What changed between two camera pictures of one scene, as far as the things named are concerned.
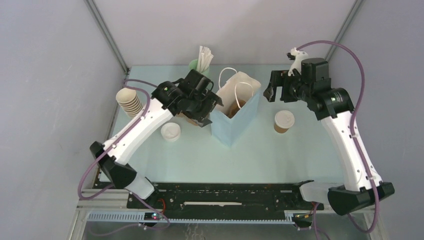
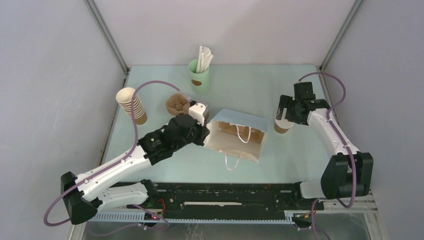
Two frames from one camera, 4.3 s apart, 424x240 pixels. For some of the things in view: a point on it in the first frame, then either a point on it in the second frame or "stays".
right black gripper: [280, 78] → [286, 101]
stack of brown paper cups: [128, 100] stays
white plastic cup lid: [284, 119] stays
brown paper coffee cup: [279, 129] stays
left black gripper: [211, 100] → [203, 131]
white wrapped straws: [205, 57] stays
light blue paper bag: [240, 96] → [237, 134]
